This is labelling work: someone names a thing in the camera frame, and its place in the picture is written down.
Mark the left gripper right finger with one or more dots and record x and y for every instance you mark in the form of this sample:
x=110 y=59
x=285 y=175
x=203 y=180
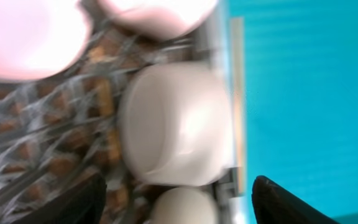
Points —
x=275 y=205

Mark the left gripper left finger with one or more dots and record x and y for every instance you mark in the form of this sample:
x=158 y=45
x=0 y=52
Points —
x=73 y=205

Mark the white cup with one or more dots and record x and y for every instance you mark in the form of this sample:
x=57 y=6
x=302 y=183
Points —
x=184 y=205

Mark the grey bowl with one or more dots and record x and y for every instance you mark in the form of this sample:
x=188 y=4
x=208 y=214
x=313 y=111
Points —
x=175 y=125

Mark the large pink plate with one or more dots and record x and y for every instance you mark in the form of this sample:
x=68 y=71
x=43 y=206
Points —
x=41 y=38

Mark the small pink bowl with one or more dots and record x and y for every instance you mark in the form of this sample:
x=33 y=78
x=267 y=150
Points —
x=159 y=19

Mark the grey dishwasher rack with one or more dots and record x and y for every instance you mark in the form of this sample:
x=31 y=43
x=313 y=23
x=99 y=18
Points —
x=59 y=135

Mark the teal plastic tray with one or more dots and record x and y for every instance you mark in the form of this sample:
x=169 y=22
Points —
x=301 y=100

